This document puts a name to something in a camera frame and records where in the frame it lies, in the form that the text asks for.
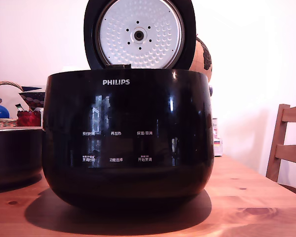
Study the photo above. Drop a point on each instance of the dark metallic pot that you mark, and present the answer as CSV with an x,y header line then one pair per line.
x,y
14,153

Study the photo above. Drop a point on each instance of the black Philips rice cooker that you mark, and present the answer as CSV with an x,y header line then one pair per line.
x,y
138,111

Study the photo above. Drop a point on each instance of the black rice cooker lid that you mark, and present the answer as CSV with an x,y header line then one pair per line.
x,y
138,14

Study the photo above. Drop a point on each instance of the small white jar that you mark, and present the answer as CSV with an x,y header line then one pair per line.
x,y
215,128

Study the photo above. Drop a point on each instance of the small white printed box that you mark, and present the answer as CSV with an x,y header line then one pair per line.
x,y
218,148

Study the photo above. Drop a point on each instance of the brown globe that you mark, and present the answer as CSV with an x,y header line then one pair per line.
x,y
202,59

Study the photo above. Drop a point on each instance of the patterned blue red bowl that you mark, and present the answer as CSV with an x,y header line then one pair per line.
x,y
34,98

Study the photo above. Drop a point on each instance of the red frilled ornament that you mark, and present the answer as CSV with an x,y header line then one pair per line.
x,y
28,119

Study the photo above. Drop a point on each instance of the wooden chair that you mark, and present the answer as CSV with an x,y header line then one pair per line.
x,y
283,128

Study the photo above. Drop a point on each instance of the woven wicker basket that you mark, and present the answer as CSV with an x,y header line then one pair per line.
x,y
2,122

